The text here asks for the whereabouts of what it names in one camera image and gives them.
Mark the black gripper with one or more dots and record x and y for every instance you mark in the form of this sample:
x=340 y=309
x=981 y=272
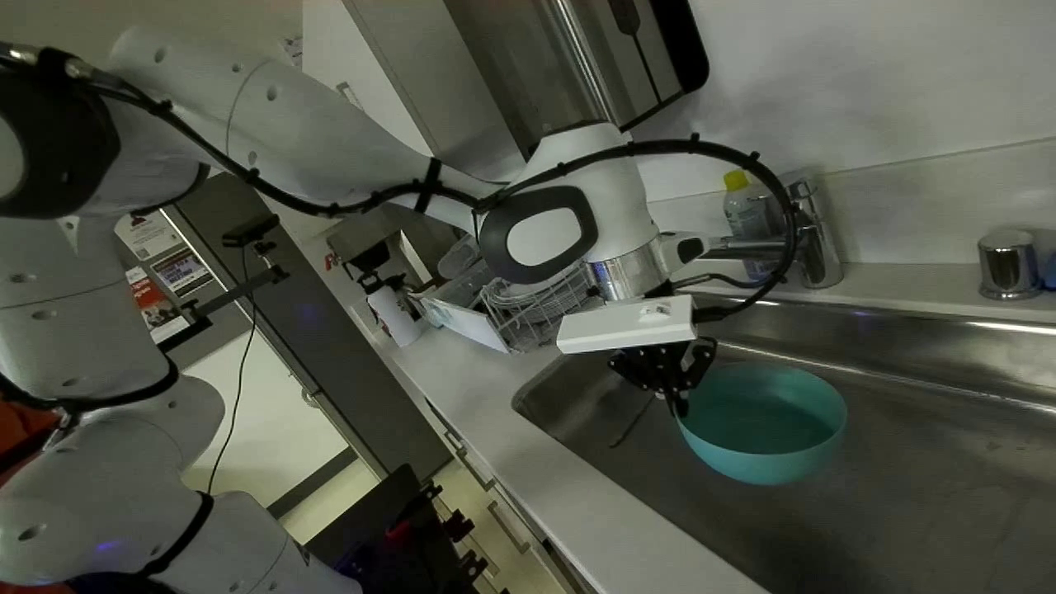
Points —
x=669 y=371

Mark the teal plastic bowl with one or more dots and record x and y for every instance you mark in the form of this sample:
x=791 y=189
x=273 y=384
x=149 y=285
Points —
x=765 y=425

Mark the stainless steel sink basin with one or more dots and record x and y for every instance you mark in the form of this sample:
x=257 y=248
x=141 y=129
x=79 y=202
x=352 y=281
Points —
x=946 y=479

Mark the wall poster papers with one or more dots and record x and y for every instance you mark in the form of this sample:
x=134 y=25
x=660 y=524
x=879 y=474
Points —
x=159 y=270

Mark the steel paper towel dispenser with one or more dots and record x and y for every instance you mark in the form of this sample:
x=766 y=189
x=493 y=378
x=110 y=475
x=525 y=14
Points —
x=564 y=63

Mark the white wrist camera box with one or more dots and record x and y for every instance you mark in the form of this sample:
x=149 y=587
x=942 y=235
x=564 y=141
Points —
x=629 y=325

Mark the dish soap bottle yellow cap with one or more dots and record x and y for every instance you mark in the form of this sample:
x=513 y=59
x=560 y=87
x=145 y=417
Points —
x=751 y=215

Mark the white wire dish rack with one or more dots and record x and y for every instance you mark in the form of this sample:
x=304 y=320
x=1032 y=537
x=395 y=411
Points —
x=504 y=315

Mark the black camera tripod stand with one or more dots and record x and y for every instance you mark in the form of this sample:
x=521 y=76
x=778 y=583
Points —
x=247 y=238

